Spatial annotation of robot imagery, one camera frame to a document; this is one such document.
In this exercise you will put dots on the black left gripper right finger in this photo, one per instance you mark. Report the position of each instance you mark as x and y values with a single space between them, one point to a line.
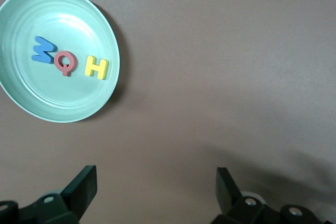
228 197

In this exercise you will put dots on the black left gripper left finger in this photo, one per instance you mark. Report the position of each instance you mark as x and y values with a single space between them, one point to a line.
78 195

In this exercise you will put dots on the yellow foam letter H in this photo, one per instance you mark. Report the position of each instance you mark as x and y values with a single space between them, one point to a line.
96 68

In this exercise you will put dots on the red foam letter O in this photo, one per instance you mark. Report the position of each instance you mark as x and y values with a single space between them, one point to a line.
59 64

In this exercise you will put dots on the blue foam capital M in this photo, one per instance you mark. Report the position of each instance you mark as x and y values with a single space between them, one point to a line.
42 49

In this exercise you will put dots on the light green plate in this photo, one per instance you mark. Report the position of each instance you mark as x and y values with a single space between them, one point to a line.
60 95

